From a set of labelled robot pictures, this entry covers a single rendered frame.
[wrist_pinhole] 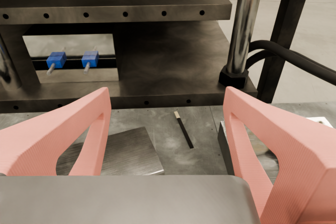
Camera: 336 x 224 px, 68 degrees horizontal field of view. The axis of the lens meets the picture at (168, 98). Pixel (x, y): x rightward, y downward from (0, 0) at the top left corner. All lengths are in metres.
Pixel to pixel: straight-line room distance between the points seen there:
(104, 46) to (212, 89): 0.38
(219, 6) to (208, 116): 0.33
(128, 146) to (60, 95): 0.44
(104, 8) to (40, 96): 0.35
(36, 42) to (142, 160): 0.56
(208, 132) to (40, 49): 0.58
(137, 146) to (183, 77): 0.46
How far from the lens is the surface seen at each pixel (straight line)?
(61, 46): 0.86
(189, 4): 0.78
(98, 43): 0.83
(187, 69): 0.94
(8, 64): 0.93
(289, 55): 0.81
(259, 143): 0.48
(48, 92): 0.90
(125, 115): 0.71
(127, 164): 0.46
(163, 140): 0.64
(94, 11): 0.80
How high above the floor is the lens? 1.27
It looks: 38 degrees down
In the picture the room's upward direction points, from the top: straight up
